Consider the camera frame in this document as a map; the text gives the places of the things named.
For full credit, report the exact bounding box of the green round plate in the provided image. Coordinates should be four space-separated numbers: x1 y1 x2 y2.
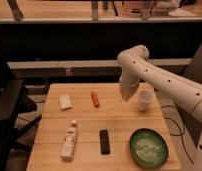
129 128 169 169

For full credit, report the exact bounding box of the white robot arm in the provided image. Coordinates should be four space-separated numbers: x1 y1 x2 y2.
117 45 202 171

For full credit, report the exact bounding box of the white plastic bottle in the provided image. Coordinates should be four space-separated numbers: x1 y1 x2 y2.
61 120 77 161

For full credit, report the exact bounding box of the white folded cloth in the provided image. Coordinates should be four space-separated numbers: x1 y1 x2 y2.
59 94 72 110

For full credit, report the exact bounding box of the orange carrot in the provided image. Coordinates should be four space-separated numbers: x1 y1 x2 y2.
91 92 100 107

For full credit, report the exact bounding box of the black cable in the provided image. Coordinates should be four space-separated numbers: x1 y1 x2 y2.
160 105 195 166

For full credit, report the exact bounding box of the black rectangular remote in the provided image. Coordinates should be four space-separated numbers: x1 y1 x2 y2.
99 130 110 154

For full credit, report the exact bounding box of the wooden table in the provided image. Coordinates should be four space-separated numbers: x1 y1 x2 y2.
27 83 181 171

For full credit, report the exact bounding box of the white plastic cup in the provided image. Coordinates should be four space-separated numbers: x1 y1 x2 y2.
138 90 154 112

